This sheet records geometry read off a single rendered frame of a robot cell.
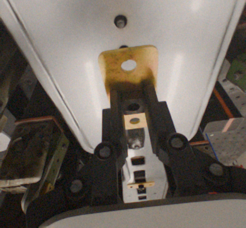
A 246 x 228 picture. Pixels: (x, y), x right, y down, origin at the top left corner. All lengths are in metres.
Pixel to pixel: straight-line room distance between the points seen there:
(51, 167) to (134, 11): 0.26
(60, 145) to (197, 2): 0.29
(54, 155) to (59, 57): 0.18
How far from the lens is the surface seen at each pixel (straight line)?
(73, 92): 0.23
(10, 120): 0.67
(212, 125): 0.37
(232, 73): 0.27
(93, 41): 0.18
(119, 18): 0.17
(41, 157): 0.32
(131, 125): 0.16
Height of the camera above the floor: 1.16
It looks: 42 degrees down
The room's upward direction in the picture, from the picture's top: 174 degrees clockwise
